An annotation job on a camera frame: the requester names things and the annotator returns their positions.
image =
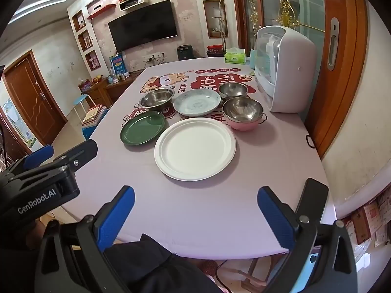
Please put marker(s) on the wide-rimmed steel bowl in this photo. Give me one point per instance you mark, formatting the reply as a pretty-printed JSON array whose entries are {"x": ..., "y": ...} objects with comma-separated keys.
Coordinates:
[{"x": 155, "y": 97}]

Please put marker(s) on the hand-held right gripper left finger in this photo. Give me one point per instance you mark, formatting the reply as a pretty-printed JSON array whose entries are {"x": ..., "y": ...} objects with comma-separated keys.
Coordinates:
[{"x": 117, "y": 216}]

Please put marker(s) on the green tissue box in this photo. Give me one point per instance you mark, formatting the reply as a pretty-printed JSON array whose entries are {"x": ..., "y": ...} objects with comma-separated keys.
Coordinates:
[{"x": 235, "y": 57}]

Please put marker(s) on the red tissue box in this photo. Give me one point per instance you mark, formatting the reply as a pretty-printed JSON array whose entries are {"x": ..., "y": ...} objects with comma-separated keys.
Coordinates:
[{"x": 85, "y": 86}]

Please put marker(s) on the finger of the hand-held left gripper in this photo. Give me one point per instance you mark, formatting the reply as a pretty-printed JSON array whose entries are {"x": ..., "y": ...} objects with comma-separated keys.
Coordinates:
[
  {"x": 82, "y": 152},
  {"x": 39, "y": 154}
]

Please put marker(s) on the black wall television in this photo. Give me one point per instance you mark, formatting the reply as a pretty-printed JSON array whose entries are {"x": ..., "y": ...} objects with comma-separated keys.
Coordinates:
[{"x": 143, "y": 26}]

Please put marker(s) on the blue plastic stool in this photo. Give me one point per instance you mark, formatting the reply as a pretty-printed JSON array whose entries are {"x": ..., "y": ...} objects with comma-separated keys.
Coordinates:
[{"x": 87, "y": 131}]

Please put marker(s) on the glass cabinet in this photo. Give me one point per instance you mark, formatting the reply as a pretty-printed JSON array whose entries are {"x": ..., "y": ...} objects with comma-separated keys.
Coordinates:
[{"x": 268, "y": 6}]

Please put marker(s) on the white plate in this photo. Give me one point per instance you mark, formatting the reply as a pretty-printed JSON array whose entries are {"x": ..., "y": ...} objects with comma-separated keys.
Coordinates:
[{"x": 195, "y": 149}]

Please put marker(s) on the wooden television cabinet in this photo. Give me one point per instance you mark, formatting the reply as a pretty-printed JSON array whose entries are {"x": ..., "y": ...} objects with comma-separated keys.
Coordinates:
[{"x": 102, "y": 91}]

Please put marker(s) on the black heater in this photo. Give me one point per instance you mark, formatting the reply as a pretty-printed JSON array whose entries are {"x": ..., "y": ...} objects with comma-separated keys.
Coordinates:
[{"x": 185, "y": 53}]

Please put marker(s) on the gold ornament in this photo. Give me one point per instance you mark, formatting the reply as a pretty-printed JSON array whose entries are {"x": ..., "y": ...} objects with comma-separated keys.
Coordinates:
[{"x": 287, "y": 9}]

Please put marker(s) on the light blue ceramic plate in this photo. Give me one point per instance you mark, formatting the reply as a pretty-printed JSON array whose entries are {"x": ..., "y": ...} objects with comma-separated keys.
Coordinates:
[{"x": 197, "y": 103}]

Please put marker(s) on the stack of books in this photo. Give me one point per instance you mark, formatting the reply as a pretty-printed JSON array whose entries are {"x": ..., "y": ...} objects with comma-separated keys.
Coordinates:
[{"x": 93, "y": 114}]

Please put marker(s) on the printed cartons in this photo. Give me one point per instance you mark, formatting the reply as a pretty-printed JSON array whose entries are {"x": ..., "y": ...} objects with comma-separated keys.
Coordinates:
[{"x": 366, "y": 219}]

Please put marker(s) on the white plastic storage box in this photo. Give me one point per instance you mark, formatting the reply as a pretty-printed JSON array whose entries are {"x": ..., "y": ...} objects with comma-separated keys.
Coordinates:
[{"x": 293, "y": 67}]

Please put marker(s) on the pink printed tablecloth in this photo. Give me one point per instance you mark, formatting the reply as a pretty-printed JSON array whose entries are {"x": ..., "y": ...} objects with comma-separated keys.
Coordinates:
[{"x": 183, "y": 207}]

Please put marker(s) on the white wall shelf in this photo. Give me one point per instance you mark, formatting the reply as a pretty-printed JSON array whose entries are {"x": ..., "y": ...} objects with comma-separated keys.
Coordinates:
[{"x": 131, "y": 3}]

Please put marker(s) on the small steel bowl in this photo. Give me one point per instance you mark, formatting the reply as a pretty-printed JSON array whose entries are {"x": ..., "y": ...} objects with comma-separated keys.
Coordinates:
[{"x": 233, "y": 90}]

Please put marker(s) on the brown wooden door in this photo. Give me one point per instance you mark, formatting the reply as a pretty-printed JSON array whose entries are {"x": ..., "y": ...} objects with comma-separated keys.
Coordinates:
[{"x": 30, "y": 97}]

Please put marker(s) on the orange wooden sliding door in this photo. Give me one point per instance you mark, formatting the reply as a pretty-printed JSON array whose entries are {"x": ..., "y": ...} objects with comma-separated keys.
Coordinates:
[{"x": 342, "y": 82}]

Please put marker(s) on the red wall shelf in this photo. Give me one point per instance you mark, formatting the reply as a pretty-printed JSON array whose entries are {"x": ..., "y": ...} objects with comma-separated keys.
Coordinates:
[{"x": 100, "y": 11}]

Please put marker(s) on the green plate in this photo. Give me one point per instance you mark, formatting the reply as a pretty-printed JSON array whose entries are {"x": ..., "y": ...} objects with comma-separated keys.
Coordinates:
[{"x": 142, "y": 128}]

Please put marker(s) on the wall poster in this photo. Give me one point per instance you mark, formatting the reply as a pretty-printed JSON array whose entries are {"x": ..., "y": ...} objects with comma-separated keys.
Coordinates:
[{"x": 18, "y": 122}]

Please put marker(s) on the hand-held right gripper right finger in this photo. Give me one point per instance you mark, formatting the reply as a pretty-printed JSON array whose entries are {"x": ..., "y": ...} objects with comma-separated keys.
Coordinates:
[{"x": 275, "y": 219}]

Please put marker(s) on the person's dark trousers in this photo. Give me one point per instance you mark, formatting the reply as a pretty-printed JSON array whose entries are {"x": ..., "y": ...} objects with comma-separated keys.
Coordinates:
[{"x": 158, "y": 268}]

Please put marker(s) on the blue sign board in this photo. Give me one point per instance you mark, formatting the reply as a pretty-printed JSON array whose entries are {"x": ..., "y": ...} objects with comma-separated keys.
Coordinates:
[{"x": 116, "y": 64}]

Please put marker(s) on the white stool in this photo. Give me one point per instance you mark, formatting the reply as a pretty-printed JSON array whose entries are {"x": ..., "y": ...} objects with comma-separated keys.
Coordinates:
[{"x": 82, "y": 98}]

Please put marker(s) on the pink steel-lined bowl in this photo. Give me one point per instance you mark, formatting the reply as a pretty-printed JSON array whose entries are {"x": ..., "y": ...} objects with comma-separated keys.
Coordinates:
[{"x": 243, "y": 110}]

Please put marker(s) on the teal box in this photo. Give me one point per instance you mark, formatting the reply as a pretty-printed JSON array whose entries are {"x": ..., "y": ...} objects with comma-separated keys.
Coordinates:
[{"x": 253, "y": 59}]

